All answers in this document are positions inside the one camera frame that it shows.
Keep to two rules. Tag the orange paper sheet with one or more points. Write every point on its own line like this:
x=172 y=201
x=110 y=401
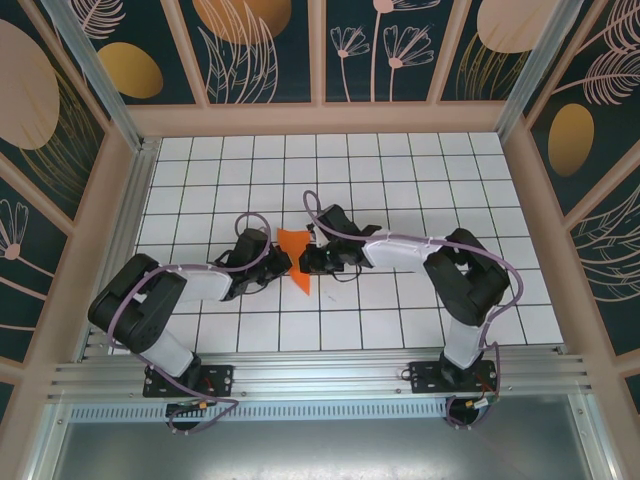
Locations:
x=292 y=240

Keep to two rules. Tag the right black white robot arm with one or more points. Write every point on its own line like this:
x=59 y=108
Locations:
x=470 y=285

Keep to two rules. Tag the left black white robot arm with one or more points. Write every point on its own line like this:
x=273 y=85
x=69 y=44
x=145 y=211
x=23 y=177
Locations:
x=130 y=312

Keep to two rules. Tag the grey metal sheet shelf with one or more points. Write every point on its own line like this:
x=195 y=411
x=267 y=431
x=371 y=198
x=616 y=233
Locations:
x=320 y=450

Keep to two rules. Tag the long aluminium mounting rail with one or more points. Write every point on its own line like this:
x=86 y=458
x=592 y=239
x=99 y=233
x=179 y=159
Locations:
x=320 y=375

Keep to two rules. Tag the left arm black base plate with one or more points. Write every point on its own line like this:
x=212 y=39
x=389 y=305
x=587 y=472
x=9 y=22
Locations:
x=220 y=380

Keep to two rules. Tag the aluminium side rail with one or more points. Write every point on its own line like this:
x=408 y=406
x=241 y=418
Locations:
x=120 y=250

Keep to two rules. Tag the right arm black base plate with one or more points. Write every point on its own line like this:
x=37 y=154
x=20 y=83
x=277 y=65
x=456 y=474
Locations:
x=425 y=377

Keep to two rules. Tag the aluminium corner post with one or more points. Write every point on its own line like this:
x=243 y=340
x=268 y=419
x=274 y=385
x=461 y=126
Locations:
x=95 y=75
x=537 y=65

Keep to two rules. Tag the aluminium frame leg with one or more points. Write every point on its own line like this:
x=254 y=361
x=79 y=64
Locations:
x=49 y=445
x=593 y=445

